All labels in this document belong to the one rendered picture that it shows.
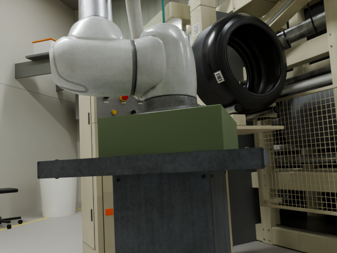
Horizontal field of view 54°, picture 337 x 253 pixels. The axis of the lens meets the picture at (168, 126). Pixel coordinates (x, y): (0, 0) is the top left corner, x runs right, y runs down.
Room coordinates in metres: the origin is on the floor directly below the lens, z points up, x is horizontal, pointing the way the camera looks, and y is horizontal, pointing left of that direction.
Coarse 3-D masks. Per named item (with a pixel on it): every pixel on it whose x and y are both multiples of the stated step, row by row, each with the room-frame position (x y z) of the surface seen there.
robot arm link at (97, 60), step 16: (80, 0) 0.95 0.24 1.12; (96, 0) 0.92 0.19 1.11; (80, 16) 0.92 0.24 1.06; (96, 16) 0.90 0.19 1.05; (80, 32) 0.83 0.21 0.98; (96, 32) 0.83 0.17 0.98; (112, 32) 0.85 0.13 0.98; (64, 48) 0.80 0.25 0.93; (80, 48) 0.80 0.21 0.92; (96, 48) 0.81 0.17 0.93; (112, 48) 0.82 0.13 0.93; (128, 48) 0.84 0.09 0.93; (64, 64) 0.80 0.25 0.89; (80, 64) 0.80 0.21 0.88; (96, 64) 0.81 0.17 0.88; (112, 64) 0.82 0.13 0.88; (128, 64) 0.83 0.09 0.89; (64, 80) 0.83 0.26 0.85; (80, 80) 0.82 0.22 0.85; (96, 80) 0.83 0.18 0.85; (112, 80) 0.84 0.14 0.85; (128, 80) 0.85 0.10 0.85; (112, 96) 0.90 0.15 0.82
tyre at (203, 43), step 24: (216, 24) 1.76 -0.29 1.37; (240, 24) 1.77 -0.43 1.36; (264, 24) 1.86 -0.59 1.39; (192, 48) 1.88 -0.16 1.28; (216, 48) 1.71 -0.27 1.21; (240, 48) 2.12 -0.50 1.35; (264, 48) 2.06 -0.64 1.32; (264, 72) 2.13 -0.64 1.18; (216, 96) 1.81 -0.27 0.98; (240, 96) 1.76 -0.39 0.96; (264, 96) 1.83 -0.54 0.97
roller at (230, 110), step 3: (231, 105) 1.79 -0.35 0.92; (234, 105) 1.76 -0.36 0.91; (237, 105) 1.75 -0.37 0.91; (240, 105) 1.76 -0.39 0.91; (225, 108) 1.82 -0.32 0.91; (228, 108) 1.80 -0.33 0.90; (231, 108) 1.77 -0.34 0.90; (234, 108) 1.75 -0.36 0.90; (237, 108) 1.75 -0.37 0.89; (240, 108) 1.76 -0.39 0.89; (228, 111) 1.80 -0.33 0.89; (231, 111) 1.78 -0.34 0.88; (234, 111) 1.77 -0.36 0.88; (237, 111) 1.76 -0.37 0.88
